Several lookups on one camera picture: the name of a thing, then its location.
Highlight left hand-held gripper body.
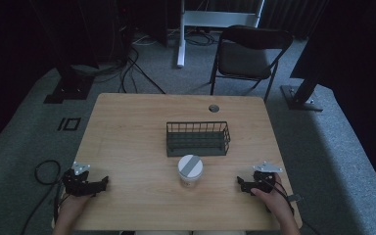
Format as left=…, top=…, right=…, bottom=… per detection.
left=61, top=161, right=95, bottom=198

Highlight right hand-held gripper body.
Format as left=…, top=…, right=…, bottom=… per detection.
left=250, top=161, right=284, bottom=194

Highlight person's left hand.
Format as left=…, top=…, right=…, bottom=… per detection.
left=58, top=191, right=93, bottom=223

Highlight person's right hand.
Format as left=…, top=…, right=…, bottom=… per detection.
left=250, top=172, right=296, bottom=220

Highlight clear jar with white lid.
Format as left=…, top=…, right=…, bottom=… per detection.
left=176, top=154, right=205, bottom=190

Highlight black stand base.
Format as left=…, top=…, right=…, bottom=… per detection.
left=280, top=73, right=324, bottom=113
left=43, top=64, right=96, bottom=105

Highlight black folding chair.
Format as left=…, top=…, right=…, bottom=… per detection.
left=209, top=24, right=294, bottom=104

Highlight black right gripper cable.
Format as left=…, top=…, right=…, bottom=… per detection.
left=264, top=179, right=297, bottom=217

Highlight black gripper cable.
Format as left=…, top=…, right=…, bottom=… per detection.
left=20, top=159, right=64, bottom=235
left=264, top=179, right=297, bottom=217

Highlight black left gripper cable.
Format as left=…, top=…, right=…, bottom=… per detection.
left=20, top=159, right=64, bottom=235

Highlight black wire basket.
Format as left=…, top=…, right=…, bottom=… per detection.
left=165, top=120, right=232, bottom=158

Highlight black floor cables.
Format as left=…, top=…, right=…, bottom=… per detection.
left=71, top=47, right=167, bottom=96

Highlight black cables under desk frame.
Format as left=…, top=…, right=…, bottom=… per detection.
left=183, top=28, right=219, bottom=47

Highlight white desk frame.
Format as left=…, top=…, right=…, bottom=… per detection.
left=176, top=0, right=266, bottom=69

